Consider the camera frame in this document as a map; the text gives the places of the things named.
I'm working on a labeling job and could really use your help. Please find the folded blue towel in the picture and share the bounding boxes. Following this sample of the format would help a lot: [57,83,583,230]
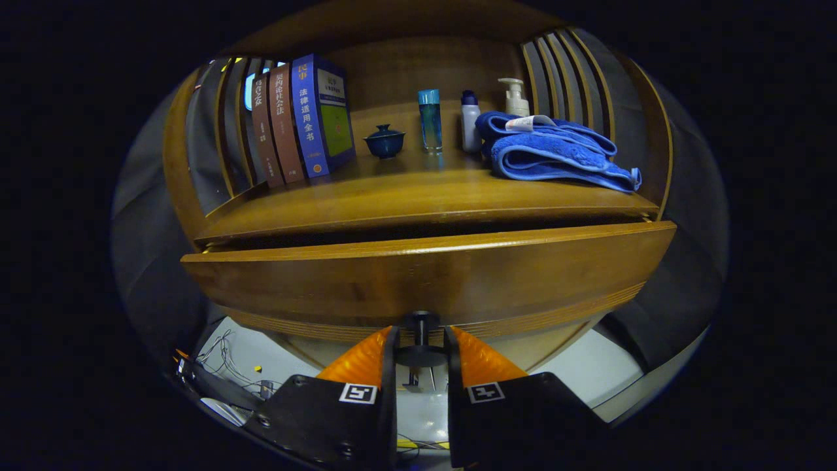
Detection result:
[475,111,643,193]

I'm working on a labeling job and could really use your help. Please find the wooden drawer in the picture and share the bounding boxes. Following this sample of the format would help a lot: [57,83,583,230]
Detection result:
[181,221,677,344]

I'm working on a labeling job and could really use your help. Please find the thick blue book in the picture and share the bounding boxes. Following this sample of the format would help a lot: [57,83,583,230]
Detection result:
[291,54,357,179]

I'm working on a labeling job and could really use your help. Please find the dark brown book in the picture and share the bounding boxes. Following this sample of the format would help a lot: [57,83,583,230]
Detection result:
[250,71,286,189]

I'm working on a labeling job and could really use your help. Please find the thin grey cables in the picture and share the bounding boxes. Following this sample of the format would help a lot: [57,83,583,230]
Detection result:
[196,330,282,393]

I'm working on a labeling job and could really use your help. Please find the blue lidded teacup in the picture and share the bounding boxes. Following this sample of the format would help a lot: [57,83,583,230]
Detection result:
[364,124,406,160]

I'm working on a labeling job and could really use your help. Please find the black drawer knob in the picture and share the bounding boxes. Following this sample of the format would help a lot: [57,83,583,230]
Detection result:
[396,311,449,368]

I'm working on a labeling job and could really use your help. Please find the white pump bottle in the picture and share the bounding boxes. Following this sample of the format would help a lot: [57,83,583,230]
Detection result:
[498,78,530,118]

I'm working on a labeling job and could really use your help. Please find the clear blue bottle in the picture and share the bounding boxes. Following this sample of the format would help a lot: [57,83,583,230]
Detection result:
[418,89,443,154]

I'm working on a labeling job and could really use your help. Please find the wooden countertop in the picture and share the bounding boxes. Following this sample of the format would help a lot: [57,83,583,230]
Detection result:
[195,98,660,244]

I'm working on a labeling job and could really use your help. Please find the white bottle blue cap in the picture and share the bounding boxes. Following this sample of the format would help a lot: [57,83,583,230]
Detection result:
[460,90,482,154]

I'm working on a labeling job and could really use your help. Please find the wooden cabinet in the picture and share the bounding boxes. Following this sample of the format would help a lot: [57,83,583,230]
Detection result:
[162,0,674,393]

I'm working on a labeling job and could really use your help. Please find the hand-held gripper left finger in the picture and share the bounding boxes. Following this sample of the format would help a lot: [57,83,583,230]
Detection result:
[245,325,400,470]

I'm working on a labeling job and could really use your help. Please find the reddish brown book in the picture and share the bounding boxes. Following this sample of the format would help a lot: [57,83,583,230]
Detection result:
[268,62,307,185]

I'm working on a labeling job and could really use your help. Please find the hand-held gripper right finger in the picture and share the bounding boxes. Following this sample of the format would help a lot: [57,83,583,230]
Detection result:
[445,325,612,469]

